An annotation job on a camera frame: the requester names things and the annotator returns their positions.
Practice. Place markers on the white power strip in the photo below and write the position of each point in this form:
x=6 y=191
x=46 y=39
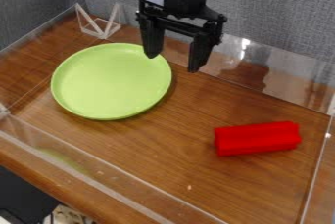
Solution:
x=66 y=215

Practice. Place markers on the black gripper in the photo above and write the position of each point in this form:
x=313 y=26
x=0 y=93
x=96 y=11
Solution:
x=188 y=17

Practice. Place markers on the clear acrylic corner bracket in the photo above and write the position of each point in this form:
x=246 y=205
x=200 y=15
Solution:
x=100 y=27

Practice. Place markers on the red block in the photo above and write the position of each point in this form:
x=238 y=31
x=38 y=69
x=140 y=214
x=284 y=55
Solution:
x=256 y=138

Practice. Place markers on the clear acrylic enclosure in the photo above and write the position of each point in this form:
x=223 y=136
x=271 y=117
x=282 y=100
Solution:
x=148 y=169

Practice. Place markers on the green plate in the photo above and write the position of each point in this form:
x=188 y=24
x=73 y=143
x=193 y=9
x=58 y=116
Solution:
x=110 y=81

